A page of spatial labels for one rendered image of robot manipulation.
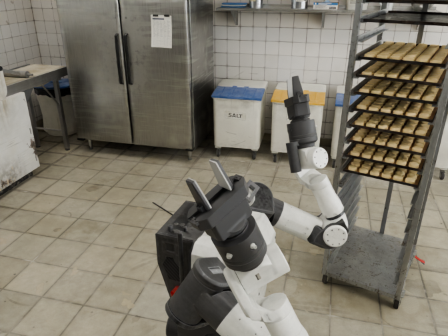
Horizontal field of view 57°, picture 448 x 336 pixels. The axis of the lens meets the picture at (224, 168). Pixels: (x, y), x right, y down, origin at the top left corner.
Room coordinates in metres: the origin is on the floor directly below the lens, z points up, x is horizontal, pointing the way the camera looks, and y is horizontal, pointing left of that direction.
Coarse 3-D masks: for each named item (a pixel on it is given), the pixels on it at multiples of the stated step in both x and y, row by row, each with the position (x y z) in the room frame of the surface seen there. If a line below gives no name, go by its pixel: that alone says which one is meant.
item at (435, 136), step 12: (444, 84) 1.90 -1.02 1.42; (444, 96) 1.89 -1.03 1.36; (444, 108) 1.89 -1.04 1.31; (432, 132) 1.90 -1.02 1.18; (432, 144) 1.89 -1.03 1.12; (432, 156) 1.89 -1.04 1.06; (420, 192) 1.90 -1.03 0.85; (420, 204) 1.89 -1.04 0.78; (408, 240) 1.90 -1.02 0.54; (408, 252) 1.89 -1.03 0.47; (408, 264) 1.90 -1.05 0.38
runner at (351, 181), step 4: (352, 176) 2.40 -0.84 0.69; (356, 176) 2.43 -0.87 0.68; (348, 180) 2.32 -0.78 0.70; (352, 180) 2.37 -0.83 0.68; (348, 184) 2.31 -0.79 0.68; (352, 184) 2.32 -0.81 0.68; (344, 188) 2.25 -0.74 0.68; (348, 188) 2.26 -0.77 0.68; (340, 192) 2.18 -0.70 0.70; (344, 192) 2.21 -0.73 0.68; (340, 196) 2.16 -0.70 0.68
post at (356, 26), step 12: (360, 0) 2.12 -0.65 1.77; (360, 12) 2.12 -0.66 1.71; (360, 24) 2.14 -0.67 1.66; (348, 72) 2.13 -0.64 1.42; (348, 84) 2.12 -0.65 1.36; (348, 96) 2.12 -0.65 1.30; (336, 156) 2.13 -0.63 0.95; (336, 168) 2.13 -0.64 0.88; (336, 180) 2.12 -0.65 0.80; (336, 192) 2.12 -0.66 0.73; (324, 252) 2.13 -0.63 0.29; (324, 264) 2.13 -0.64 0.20
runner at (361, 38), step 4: (384, 24) 2.64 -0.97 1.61; (376, 28) 2.45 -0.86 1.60; (380, 28) 2.55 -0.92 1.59; (384, 28) 2.65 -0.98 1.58; (368, 32) 2.29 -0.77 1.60; (372, 32) 2.38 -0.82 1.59; (376, 32) 2.47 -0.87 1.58; (380, 32) 2.47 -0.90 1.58; (360, 36) 2.15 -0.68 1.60; (364, 36) 2.23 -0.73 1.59; (368, 36) 2.30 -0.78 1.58; (372, 36) 2.30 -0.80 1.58; (360, 40) 2.15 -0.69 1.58; (364, 40) 2.15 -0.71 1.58
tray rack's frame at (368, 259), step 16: (432, 176) 2.41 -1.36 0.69; (384, 208) 2.55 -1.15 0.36; (384, 224) 2.54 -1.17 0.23; (352, 240) 2.46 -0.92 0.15; (368, 240) 2.46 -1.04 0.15; (384, 240) 2.46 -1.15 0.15; (400, 240) 2.46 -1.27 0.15; (416, 240) 2.41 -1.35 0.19; (336, 256) 2.28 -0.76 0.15; (352, 256) 2.28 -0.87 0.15; (368, 256) 2.28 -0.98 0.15; (384, 256) 2.28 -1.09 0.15; (336, 272) 2.11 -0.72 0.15; (352, 272) 2.11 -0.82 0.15; (368, 272) 2.11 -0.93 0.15; (384, 272) 2.11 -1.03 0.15; (368, 288) 1.98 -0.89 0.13; (384, 288) 1.96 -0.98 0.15
